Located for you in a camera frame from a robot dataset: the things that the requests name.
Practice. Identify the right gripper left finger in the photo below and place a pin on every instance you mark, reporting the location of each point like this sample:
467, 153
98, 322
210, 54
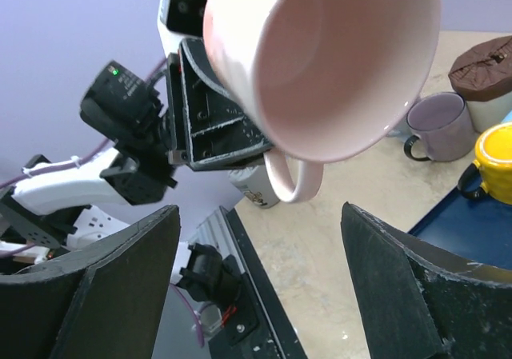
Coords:
102, 301

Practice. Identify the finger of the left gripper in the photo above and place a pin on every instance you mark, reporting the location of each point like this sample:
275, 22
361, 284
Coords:
197, 77
227, 144

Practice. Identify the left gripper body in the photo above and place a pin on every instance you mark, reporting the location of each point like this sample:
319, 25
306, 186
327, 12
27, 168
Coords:
176, 128

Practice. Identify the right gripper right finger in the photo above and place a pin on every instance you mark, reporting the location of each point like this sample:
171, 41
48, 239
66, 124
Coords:
419, 301

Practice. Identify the pink mug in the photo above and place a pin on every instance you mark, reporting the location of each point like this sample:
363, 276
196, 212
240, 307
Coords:
324, 80

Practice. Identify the mauve wavy mug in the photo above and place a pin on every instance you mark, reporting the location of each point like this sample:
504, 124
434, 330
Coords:
441, 129

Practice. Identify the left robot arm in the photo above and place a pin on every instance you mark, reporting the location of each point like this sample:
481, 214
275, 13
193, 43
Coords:
55, 205

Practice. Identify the yellow mug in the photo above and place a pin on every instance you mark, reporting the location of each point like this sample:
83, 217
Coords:
489, 174

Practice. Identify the grey cup at edge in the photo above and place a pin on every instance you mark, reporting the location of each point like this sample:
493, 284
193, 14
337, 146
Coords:
254, 184

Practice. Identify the dark blue tray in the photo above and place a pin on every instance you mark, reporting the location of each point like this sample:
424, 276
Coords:
469, 223

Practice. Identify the brown lidded white jar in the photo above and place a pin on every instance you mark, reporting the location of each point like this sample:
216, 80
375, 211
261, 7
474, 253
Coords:
482, 76

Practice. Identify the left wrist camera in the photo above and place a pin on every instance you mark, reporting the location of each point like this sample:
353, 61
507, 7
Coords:
178, 20

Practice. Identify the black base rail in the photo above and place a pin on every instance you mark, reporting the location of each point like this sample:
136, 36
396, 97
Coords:
240, 315

